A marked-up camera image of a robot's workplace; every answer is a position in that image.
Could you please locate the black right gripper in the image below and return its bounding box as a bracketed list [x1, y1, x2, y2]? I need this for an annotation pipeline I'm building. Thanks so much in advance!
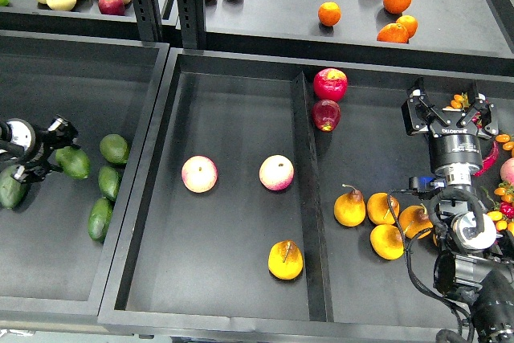
[402, 77, 499, 176]

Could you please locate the red chili pepper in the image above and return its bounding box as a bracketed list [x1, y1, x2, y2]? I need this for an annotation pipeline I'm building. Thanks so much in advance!
[473, 141, 499, 177]

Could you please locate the orange on shelf centre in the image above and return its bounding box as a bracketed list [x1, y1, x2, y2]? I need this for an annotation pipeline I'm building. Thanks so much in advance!
[318, 2, 341, 27]

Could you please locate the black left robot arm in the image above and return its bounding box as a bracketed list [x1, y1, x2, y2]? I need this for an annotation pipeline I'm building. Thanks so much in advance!
[1, 115, 80, 184]

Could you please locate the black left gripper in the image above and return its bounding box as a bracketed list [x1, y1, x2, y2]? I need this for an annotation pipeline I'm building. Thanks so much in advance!
[7, 115, 79, 182]

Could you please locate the cherry tomato bunch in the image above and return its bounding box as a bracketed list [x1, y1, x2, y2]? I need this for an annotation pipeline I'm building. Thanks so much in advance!
[449, 93, 482, 126]
[481, 182, 513, 234]

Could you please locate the left pink peach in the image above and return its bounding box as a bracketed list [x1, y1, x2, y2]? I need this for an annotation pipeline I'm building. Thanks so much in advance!
[182, 155, 218, 194]

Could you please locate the pink peach at right edge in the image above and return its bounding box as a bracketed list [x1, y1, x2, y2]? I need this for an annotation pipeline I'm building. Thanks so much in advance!
[500, 157, 514, 185]

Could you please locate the orange on shelf bottom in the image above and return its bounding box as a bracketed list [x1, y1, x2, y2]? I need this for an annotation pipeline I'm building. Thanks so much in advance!
[377, 23, 410, 43]

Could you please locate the lower cherry tomato bunch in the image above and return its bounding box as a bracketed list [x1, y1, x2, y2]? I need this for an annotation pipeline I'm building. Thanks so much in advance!
[481, 182, 513, 234]

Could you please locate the upper cherry tomato bunch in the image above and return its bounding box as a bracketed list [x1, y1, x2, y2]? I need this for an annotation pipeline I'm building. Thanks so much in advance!
[449, 93, 482, 126]

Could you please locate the green avocado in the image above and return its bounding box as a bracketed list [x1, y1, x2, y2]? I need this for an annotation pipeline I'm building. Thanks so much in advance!
[98, 165, 121, 202]
[55, 146, 90, 180]
[0, 165, 29, 210]
[100, 133, 130, 165]
[88, 198, 113, 242]

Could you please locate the black left tray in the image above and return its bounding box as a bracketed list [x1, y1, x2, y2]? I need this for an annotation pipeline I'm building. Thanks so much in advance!
[1, 31, 169, 329]

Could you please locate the orange cherry tomatoes pair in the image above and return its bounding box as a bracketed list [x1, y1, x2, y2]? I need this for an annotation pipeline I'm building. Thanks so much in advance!
[495, 133, 514, 151]

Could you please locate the dark red apple on shelf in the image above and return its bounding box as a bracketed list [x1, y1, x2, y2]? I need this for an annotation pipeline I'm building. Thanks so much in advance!
[98, 0, 125, 16]

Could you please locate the central yellow pear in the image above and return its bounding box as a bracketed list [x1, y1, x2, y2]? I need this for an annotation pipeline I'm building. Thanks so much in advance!
[398, 204, 433, 239]

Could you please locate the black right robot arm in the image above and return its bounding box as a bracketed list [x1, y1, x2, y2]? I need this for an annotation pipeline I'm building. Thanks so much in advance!
[402, 78, 513, 342]

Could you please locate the orange on shelf lower right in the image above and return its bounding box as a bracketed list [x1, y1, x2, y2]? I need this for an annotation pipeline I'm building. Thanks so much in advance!
[396, 14, 418, 39]

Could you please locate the bright red apple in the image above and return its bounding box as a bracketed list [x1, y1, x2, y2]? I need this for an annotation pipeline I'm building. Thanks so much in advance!
[313, 67, 348, 102]

